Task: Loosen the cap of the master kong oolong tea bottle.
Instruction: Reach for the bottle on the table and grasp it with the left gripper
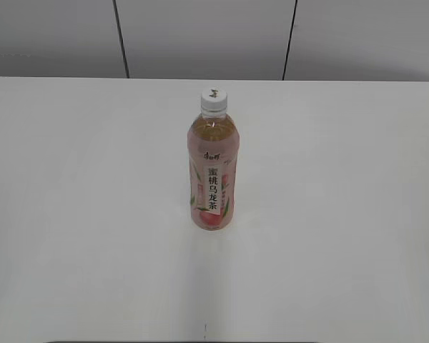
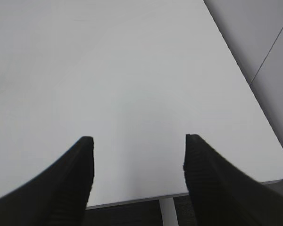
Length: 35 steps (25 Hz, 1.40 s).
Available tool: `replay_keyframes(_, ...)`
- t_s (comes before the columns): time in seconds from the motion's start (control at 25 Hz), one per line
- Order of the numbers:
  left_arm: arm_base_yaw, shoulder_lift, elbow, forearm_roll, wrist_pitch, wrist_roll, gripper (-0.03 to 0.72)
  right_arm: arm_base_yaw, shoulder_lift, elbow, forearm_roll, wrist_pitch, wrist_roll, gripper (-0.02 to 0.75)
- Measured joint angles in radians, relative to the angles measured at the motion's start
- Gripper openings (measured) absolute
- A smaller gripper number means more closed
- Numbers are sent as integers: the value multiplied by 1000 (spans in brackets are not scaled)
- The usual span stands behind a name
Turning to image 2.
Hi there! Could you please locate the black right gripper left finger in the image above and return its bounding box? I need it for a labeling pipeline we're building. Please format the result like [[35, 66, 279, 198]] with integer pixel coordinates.
[[0, 137, 94, 226]]

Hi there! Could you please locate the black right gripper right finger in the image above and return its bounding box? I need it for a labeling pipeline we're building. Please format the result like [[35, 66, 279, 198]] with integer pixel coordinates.
[[183, 134, 283, 226]]

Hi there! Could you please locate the white table leg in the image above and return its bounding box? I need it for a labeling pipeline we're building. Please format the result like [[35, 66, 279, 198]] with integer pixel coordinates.
[[159, 198, 179, 226]]

